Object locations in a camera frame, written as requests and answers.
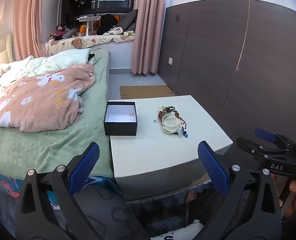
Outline pink curtain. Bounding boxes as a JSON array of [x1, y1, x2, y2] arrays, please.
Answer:
[[131, 0, 168, 75], [13, 0, 49, 58]]

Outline pile of plush toys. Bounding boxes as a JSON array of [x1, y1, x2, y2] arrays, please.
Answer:
[[47, 24, 79, 41]]

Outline bed with green sheet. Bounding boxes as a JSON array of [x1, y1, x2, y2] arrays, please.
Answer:
[[0, 49, 122, 218]]

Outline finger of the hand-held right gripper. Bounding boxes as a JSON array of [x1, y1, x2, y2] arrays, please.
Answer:
[[254, 128, 296, 147], [236, 137, 296, 159]]

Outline flat cardboard sheet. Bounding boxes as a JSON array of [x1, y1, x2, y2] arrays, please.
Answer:
[[119, 85, 175, 100]]

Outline grey pillow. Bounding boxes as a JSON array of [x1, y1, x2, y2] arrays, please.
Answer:
[[115, 9, 139, 32]]

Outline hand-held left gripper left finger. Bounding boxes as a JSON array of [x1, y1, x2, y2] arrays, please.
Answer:
[[15, 142, 151, 240]]

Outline white flower hair accessory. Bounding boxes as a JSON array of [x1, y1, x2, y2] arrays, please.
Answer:
[[162, 112, 184, 138]]

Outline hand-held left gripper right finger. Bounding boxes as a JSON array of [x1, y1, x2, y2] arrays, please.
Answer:
[[197, 141, 282, 240]]

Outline black bag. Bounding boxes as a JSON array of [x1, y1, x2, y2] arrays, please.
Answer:
[[96, 13, 117, 35]]

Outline white printed cloth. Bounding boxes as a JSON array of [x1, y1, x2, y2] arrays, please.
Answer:
[[103, 26, 124, 36]]

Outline black gift box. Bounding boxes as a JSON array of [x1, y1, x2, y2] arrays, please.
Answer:
[[103, 101, 138, 137]]

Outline dark blue fluffy rug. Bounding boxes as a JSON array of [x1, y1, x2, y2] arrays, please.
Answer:
[[126, 191, 196, 235]]

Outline white desk lamp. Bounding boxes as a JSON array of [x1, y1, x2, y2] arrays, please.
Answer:
[[76, 15, 101, 37]]

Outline white table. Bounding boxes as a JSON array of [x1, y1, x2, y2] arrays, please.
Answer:
[[108, 95, 234, 202]]

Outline grey patterned cloth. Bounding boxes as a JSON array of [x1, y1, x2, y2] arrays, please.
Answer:
[[71, 186, 138, 240]]

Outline printed window seat cushion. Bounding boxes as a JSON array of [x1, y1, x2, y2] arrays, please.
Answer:
[[45, 34, 135, 54]]

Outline pink floral blanket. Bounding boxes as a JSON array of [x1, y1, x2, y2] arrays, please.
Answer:
[[0, 63, 96, 133]]

